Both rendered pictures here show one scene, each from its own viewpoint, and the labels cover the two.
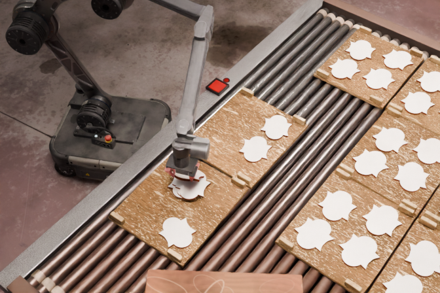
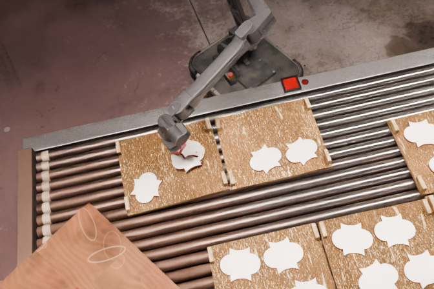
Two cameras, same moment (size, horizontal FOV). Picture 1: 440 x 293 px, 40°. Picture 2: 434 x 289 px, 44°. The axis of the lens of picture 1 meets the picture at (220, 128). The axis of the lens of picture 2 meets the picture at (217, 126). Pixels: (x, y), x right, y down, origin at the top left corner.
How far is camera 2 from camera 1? 1.11 m
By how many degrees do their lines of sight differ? 30
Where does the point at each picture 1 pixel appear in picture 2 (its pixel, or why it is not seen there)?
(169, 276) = (96, 217)
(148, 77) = (321, 37)
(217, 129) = (252, 122)
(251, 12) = not seen: outside the picture
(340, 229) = (266, 277)
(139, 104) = (280, 59)
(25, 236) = not seen: hidden behind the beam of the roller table
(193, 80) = (210, 72)
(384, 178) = (351, 262)
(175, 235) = (142, 189)
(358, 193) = (313, 258)
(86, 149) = not seen: hidden behind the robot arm
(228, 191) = (212, 180)
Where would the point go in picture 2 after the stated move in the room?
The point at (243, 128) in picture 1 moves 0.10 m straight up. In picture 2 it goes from (274, 134) to (274, 120)
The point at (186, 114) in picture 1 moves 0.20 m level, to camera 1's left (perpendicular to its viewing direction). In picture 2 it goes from (185, 99) to (145, 73)
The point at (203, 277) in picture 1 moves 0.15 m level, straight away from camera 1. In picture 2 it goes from (115, 236) to (143, 204)
